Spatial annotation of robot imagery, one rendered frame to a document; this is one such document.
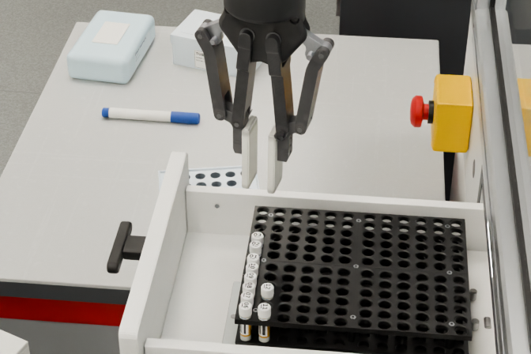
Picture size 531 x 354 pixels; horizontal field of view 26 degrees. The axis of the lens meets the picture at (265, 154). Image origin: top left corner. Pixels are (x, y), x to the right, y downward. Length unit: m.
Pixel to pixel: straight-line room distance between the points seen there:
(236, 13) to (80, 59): 0.70
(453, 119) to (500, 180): 0.28
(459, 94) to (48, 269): 0.53
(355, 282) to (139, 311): 0.22
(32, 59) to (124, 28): 1.57
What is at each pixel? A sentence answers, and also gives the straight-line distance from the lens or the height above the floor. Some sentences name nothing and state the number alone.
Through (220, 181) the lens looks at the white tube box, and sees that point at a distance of 1.44.
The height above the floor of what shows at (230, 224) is 0.85.
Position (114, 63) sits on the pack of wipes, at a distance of 1.69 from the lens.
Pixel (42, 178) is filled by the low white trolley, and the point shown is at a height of 0.76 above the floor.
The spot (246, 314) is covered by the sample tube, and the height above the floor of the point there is 0.91.
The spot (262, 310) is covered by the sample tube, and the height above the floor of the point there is 0.91.
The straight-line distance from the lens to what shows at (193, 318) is 1.19.
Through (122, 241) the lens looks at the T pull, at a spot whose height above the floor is 0.91.
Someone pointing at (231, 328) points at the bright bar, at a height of 0.85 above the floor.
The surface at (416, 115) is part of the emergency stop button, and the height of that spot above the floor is 0.88.
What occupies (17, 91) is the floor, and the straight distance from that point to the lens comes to 3.18.
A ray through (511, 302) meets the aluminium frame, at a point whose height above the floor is 0.99.
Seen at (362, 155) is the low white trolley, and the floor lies 0.76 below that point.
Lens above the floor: 1.65
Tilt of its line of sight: 35 degrees down
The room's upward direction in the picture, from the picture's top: straight up
